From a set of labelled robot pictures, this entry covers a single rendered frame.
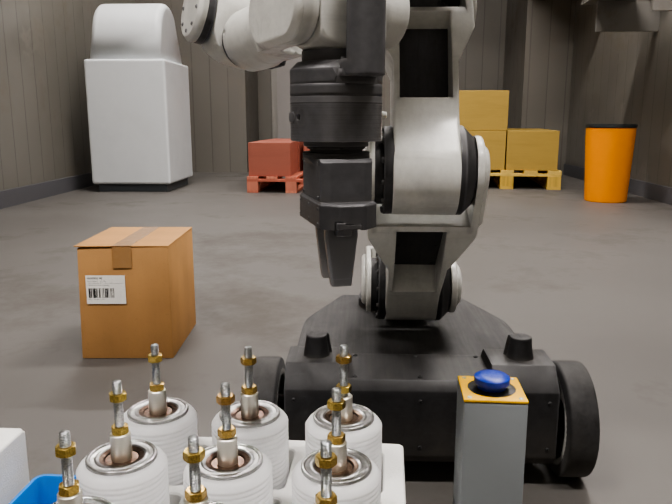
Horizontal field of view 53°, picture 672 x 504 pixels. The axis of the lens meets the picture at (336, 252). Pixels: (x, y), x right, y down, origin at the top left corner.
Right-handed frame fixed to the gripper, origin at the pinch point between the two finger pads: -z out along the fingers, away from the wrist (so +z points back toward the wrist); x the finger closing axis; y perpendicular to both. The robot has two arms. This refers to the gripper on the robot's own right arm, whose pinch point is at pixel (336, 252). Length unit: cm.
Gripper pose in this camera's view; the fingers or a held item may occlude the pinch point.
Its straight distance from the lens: 66.7
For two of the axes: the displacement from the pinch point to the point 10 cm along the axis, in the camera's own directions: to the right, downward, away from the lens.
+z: 0.0, -9.8, -2.0
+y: 9.7, -0.5, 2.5
